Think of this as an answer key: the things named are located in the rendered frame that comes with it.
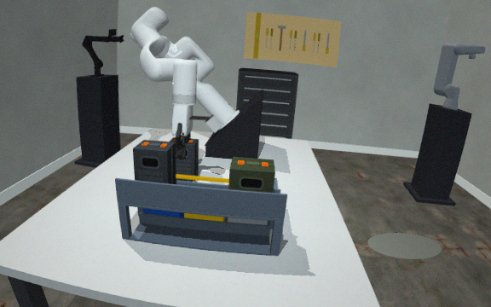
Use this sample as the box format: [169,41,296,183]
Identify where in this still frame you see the yellow open bin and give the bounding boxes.
[184,213,225,221]

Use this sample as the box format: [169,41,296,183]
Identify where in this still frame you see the blue open bin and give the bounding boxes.
[143,208,184,217]

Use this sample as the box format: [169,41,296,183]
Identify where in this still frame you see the olive green case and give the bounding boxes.
[228,157,275,193]

